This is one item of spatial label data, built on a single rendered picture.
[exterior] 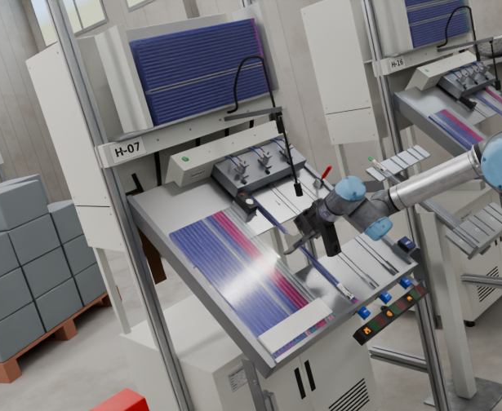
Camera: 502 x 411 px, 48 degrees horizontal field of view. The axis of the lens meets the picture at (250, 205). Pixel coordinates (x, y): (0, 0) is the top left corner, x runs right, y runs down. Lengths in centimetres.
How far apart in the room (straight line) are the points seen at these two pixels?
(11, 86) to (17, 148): 93
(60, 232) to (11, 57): 542
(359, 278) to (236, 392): 54
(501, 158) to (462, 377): 125
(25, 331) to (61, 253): 62
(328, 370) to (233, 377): 45
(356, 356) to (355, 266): 53
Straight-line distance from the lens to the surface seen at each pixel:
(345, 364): 227
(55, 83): 205
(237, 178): 191
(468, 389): 254
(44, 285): 423
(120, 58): 184
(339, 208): 162
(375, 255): 195
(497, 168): 147
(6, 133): 916
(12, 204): 411
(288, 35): 614
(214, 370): 185
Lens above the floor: 147
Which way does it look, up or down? 13 degrees down
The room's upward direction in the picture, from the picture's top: 15 degrees counter-clockwise
